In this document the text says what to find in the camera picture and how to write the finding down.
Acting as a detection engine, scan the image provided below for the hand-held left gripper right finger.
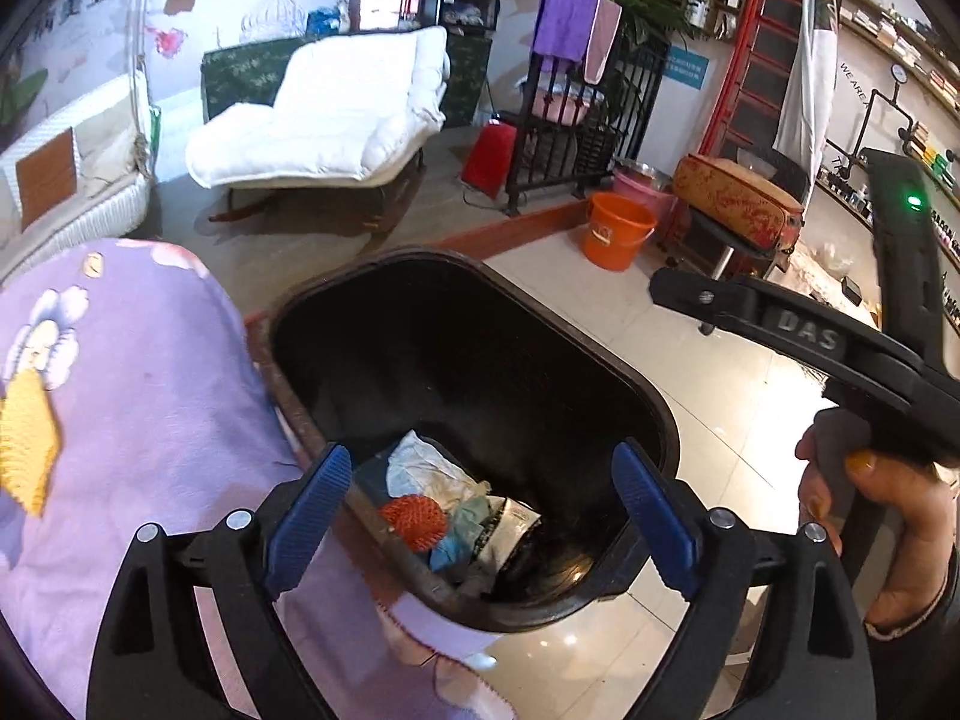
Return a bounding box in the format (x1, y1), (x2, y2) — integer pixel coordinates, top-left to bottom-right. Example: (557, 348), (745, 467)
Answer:
(611, 441), (877, 720)

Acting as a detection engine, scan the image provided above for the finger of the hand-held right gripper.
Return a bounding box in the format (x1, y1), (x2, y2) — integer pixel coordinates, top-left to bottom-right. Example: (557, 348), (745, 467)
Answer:
(649, 268), (773, 338)

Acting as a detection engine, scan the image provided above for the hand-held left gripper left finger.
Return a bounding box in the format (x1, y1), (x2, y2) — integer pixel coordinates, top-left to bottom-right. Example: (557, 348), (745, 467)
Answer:
(88, 444), (353, 720)

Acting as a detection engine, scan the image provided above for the orange foam net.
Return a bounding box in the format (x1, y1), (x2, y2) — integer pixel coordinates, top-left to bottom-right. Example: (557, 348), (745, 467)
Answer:
(379, 495), (447, 552)

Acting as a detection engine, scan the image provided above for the white tissue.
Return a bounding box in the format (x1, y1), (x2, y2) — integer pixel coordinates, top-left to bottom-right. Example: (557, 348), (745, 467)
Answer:
(386, 431), (488, 511)

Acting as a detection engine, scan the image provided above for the blue face mask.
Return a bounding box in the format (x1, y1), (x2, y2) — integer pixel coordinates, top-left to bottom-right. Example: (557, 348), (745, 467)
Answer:
(429, 495), (492, 572)

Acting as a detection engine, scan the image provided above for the green drink carton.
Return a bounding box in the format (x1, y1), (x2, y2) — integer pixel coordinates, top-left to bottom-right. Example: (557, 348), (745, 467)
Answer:
(472, 496), (542, 578)

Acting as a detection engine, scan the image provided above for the black trash bin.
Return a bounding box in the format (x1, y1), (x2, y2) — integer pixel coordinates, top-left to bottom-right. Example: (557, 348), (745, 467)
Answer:
(266, 246), (682, 635)

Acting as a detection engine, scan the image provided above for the yellow foam net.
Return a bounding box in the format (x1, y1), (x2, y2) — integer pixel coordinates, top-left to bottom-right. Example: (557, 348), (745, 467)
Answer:
(0, 369), (62, 518)

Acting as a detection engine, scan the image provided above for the person's right forearm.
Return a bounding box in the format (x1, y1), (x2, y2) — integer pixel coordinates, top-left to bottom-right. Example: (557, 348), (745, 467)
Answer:
(862, 555), (960, 646)

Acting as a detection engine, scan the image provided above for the person's right hand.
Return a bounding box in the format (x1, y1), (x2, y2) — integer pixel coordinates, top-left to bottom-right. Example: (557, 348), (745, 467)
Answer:
(796, 424), (960, 635)

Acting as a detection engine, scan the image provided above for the brown patterned stool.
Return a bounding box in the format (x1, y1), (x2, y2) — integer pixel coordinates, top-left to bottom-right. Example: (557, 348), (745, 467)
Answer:
(671, 152), (807, 252)

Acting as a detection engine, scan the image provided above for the orange bucket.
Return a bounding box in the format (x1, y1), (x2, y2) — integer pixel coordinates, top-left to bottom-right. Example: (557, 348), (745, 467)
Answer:
(581, 191), (659, 272)

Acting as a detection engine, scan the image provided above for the pink bucket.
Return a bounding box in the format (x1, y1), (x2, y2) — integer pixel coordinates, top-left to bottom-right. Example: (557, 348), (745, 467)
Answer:
(611, 165), (676, 222)

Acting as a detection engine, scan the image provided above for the purple floral blanket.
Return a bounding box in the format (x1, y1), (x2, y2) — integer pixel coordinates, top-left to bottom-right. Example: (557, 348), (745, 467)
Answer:
(0, 236), (518, 720)

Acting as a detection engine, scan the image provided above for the black iron rack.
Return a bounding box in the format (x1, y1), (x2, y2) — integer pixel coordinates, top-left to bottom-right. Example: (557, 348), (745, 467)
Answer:
(504, 30), (672, 218)

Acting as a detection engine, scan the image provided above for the red ladder shelf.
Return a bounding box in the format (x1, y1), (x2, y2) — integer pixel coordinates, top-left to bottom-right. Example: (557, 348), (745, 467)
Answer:
(701, 0), (815, 166)

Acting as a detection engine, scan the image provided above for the pink basin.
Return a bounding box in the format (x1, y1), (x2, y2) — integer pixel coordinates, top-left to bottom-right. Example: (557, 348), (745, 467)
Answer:
(536, 86), (608, 125)

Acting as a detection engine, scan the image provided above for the red bag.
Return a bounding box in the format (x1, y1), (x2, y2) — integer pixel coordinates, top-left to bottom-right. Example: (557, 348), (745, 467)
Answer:
(459, 120), (520, 200)

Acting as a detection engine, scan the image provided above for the white hanging cloth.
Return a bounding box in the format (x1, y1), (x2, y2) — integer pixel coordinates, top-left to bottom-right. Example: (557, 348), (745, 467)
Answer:
(772, 0), (839, 181)

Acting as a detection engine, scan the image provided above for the pink towel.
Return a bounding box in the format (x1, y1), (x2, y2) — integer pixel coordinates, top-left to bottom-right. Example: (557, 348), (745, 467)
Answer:
(581, 0), (623, 85)

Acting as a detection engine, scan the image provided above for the purple towel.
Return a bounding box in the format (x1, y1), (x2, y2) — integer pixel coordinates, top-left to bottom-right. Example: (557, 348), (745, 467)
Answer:
(540, 0), (601, 61)

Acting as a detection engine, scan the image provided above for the white wicker swing seat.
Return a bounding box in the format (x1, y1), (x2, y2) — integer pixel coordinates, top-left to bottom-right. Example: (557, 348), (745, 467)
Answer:
(0, 73), (162, 263)

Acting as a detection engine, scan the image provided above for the black display box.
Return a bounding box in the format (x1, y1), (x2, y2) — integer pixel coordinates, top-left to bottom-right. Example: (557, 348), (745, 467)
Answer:
(424, 0), (502, 35)

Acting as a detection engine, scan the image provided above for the white padded rocking chair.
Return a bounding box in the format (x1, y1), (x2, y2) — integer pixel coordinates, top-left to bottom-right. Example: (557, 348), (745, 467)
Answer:
(184, 25), (451, 222)

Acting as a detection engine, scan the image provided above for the beige cushion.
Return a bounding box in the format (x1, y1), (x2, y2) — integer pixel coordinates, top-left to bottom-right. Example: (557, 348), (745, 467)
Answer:
(71, 116), (140, 181)

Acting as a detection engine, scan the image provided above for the brown cushion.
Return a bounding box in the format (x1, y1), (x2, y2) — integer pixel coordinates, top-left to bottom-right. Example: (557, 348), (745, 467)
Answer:
(13, 126), (82, 220)

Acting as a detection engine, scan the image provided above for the green floral cabinet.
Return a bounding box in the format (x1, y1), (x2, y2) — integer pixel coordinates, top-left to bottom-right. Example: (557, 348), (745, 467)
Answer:
(201, 34), (492, 128)

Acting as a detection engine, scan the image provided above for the blue bag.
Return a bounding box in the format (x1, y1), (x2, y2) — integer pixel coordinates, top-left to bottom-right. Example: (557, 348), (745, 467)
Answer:
(306, 6), (350, 38)

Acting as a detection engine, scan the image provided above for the banana plant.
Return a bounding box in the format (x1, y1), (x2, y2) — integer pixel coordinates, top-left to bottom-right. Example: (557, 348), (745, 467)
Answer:
(0, 71), (46, 128)

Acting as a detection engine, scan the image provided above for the blue wall sign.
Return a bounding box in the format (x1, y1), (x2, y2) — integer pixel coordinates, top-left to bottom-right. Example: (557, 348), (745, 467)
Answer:
(664, 45), (713, 95)

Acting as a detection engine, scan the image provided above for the long wooden wall shelf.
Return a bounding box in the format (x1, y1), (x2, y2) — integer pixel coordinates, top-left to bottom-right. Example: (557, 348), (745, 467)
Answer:
(825, 0), (960, 113)

